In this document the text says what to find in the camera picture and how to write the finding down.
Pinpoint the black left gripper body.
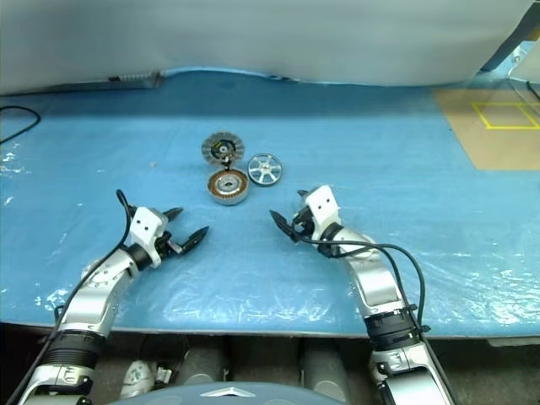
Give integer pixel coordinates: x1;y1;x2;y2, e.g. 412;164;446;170
157;230;184;260

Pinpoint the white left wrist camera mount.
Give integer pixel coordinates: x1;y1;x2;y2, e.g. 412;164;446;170
128;206;168;270

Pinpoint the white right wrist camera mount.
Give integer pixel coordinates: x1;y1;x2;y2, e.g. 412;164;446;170
304;184;342;231

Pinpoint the dark grey rounded cylinder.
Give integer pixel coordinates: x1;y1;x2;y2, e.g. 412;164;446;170
185;337;227;387
301;337;351;396

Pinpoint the white rounded shoe-like shape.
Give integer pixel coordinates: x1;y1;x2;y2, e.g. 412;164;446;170
121;360;155;400

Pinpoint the brown cardboard sheet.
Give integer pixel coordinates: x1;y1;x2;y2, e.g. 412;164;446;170
433;78;540;172

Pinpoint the grey robot torso with emblem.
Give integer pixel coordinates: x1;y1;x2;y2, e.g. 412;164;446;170
107;381;354;405

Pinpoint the white backdrop sheet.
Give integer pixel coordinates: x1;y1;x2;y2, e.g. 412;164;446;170
0;0;540;96

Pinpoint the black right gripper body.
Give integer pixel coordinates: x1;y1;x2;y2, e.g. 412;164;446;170
290;206;316;244

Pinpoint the thin black loose cable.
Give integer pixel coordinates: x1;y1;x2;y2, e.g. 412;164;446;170
0;105;42;144

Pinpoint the blue foam table mat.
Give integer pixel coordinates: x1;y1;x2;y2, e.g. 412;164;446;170
0;67;540;338

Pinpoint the dark slanted frame bar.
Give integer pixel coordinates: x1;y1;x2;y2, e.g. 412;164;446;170
478;8;540;73

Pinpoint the black motor rotor cap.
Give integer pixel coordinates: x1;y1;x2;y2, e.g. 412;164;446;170
201;131;241;166

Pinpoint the copper wound motor stator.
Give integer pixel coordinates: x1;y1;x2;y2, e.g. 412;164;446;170
206;167;250;207

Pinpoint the silver spoked motor cover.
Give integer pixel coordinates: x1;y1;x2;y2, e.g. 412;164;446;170
246;153;283;186

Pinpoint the grey power strip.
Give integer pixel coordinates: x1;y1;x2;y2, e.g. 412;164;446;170
107;71;165;89

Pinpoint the clear acrylic stand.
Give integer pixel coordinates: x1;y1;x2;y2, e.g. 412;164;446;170
508;40;540;100

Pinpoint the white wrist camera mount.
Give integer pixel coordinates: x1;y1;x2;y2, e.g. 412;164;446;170
128;206;168;270
304;184;342;231

